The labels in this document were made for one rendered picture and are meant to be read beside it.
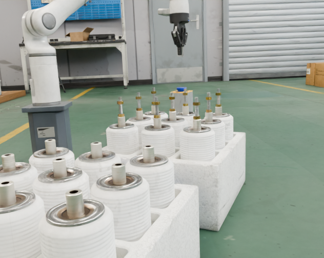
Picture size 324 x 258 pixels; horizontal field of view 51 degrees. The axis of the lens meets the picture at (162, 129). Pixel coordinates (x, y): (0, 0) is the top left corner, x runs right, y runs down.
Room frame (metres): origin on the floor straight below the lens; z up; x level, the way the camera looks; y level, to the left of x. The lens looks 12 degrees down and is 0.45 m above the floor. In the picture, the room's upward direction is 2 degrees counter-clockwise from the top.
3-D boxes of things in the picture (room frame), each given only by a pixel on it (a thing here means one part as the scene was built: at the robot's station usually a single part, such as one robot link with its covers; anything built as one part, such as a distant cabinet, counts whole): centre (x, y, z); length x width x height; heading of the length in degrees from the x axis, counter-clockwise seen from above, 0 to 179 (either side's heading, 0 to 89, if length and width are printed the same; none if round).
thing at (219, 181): (1.06, -0.04, 0.09); 0.39 x 0.39 x 0.18; 66
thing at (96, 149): (0.68, 0.14, 0.26); 0.02 x 0.02 x 0.03
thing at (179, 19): (1.35, -0.09, 0.57); 0.08 x 0.08 x 0.09
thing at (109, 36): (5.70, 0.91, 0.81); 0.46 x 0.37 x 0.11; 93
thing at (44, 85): (1.23, 0.41, 0.39); 0.09 x 0.09 x 0.17; 3
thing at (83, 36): (5.77, 1.28, 0.87); 0.40 x 0.30 x 0.23; 79
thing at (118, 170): (0.52, 0.07, 0.26); 0.02 x 0.02 x 0.03
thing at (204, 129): (0.90, -0.10, 0.25); 0.08 x 0.08 x 0.01
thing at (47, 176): (0.57, 0.18, 0.25); 0.08 x 0.08 x 0.01
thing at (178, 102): (1.35, -0.08, 0.16); 0.07 x 0.07 x 0.31; 66
